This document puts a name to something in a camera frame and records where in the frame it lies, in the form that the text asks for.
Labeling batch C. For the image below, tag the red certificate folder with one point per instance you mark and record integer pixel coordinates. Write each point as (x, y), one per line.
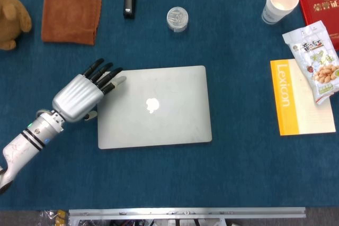
(317, 11)

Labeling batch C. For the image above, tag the blue tablecloth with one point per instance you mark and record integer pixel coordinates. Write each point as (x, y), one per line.
(185, 178)

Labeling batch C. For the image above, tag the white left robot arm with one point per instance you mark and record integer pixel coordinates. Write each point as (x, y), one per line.
(21, 146)

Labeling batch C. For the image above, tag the small clear round jar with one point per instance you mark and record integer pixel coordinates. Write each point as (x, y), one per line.
(178, 19)

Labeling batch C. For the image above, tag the white peanut snack bag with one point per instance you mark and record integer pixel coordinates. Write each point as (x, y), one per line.
(315, 59)

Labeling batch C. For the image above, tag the aluminium frame rail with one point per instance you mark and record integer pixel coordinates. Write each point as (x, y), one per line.
(185, 212)

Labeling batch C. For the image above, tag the folded orange-brown cloth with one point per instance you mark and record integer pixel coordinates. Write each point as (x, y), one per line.
(69, 17)

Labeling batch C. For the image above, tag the clear plastic bag yellow parts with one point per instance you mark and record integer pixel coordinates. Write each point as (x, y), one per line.
(54, 218)

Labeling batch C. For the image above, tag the yellow white Lexicon notebook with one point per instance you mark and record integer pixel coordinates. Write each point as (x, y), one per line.
(286, 104)

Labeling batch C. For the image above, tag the stack of white paper cups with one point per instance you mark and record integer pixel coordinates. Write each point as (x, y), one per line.
(278, 6)

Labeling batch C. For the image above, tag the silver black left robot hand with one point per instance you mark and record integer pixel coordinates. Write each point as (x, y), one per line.
(76, 96)

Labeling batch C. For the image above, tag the silver apple laptop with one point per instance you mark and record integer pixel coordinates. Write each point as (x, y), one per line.
(172, 120)

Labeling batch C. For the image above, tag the brown plush toy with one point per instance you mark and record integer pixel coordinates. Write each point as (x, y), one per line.
(12, 22)

